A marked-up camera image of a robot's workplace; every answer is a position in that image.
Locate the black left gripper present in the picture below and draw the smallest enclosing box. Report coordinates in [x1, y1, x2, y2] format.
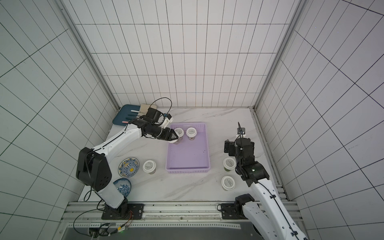
[147, 123, 179, 142]

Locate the yogurt cup white lid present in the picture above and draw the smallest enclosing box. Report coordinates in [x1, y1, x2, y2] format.
[223, 157, 237, 172]
[143, 160, 157, 175]
[186, 127, 197, 141]
[175, 128, 185, 144]
[221, 176, 236, 191]

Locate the purple perforated plastic basket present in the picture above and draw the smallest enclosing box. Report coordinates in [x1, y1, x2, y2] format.
[166, 122, 211, 174]

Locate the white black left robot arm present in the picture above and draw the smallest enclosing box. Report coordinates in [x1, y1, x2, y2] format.
[76, 117, 178, 209]

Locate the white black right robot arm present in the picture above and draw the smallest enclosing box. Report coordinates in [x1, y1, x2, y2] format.
[224, 136, 307, 240]

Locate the yellow blue patterned plate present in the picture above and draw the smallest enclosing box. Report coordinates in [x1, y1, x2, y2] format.
[118, 158, 140, 178]

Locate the dark teal tray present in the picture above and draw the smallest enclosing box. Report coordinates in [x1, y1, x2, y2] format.
[113, 105, 140, 126]

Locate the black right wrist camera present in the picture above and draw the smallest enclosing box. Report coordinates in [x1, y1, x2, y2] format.
[237, 127, 246, 135]

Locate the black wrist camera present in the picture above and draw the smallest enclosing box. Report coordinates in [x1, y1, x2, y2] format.
[146, 108, 163, 123]
[237, 127, 246, 135]

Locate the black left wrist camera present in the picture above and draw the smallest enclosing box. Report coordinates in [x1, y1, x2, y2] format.
[146, 108, 163, 123]

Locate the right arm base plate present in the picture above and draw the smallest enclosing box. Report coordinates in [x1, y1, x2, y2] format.
[218, 203, 241, 220]

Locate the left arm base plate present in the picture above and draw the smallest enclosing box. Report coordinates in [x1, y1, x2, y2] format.
[101, 203, 144, 221]

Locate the aluminium rail frame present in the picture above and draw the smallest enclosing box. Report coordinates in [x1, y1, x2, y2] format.
[53, 200, 301, 240]

